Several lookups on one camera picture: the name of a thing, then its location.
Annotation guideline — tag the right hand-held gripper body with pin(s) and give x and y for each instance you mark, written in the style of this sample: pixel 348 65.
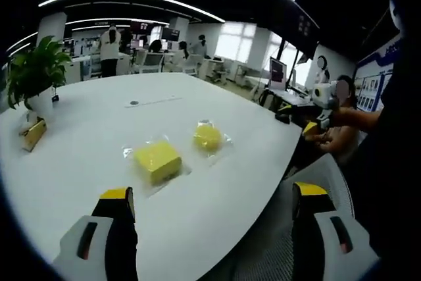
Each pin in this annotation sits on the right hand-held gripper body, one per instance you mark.
pixel 324 91

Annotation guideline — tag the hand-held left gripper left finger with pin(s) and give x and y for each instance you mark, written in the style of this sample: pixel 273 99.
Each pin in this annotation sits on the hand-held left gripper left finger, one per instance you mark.
pixel 98 254

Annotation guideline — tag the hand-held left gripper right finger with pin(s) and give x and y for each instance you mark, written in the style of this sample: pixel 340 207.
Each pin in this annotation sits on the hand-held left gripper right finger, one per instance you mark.
pixel 322 248

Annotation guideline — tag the white mesh office chair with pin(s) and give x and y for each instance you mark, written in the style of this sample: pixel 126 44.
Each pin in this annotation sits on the white mesh office chair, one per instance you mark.
pixel 296 228

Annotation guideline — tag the computer monitor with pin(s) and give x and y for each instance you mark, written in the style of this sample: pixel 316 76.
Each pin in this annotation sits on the computer monitor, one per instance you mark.
pixel 278 73

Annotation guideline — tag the hanging black screen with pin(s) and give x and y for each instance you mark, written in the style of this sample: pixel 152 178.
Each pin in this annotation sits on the hanging black screen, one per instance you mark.
pixel 302 27

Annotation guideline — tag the person's dark clothed torso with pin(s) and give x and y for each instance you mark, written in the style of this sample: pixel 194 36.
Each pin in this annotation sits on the person's dark clothed torso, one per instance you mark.
pixel 394 146

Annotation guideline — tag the wooden tissue box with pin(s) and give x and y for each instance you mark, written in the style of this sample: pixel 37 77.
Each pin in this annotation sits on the wooden tissue box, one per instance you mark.
pixel 33 134

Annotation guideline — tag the small black plant tag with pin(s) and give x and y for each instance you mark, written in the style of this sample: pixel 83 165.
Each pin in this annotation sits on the small black plant tag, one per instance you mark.
pixel 55 96

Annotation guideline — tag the green potted plant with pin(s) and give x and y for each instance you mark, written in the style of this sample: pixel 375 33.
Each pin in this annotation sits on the green potted plant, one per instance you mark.
pixel 36 67

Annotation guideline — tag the wall poster board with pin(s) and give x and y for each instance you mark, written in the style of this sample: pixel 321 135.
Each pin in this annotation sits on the wall poster board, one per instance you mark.
pixel 375 83

